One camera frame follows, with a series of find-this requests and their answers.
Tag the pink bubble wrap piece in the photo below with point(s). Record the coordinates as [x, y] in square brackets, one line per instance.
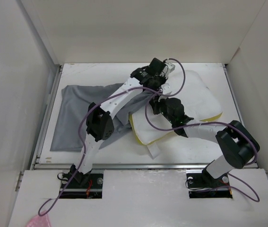
[39, 221]

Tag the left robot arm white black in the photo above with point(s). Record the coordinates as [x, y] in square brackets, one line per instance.
[99, 118]

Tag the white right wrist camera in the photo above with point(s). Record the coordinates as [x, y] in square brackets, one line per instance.
[165, 89]

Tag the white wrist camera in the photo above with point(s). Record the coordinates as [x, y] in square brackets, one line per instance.
[165, 89]
[169, 68]

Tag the aluminium left rail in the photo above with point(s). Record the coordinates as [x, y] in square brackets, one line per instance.
[41, 133]

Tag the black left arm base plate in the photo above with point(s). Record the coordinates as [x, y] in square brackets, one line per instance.
[91, 189]

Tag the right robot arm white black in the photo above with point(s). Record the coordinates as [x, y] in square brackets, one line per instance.
[237, 145]

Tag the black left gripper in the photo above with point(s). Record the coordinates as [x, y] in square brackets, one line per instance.
[163, 78]

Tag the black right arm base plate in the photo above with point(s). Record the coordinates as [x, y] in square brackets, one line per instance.
[201, 186]

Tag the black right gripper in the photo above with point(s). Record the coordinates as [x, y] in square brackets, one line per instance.
[155, 102]

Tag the grey pillowcase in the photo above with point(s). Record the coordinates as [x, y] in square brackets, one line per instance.
[75, 102]

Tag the white pillow yellow edge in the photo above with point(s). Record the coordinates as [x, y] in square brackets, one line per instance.
[198, 101]

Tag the aluminium front rail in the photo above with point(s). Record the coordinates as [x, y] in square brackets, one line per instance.
[38, 166]

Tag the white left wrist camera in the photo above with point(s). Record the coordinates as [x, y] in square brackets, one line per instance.
[169, 68]

